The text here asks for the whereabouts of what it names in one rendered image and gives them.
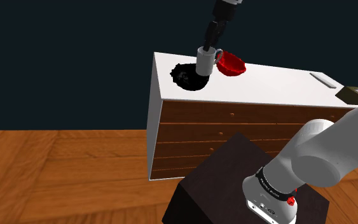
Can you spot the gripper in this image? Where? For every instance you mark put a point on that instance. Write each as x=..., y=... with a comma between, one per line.
x=224, y=11

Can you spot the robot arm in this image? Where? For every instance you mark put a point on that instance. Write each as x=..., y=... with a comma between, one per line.
x=324, y=155

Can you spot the black bowl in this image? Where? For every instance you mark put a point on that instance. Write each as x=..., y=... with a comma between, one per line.
x=187, y=79

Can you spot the grey mug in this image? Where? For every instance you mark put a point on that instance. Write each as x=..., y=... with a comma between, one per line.
x=205, y=63

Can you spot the red bowl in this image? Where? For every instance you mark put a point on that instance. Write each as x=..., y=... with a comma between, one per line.
x=232, y=65

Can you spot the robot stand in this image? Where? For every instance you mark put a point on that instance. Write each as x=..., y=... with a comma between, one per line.
x=222, y=183

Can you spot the white and brown chest of drawers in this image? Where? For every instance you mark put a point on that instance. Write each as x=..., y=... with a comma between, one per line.
x=259, y=90

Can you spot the grey flat remote control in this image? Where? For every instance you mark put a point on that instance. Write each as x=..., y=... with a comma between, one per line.
x=322, y=79

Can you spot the olive tissue box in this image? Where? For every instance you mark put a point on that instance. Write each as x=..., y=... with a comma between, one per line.
x=353, y=96

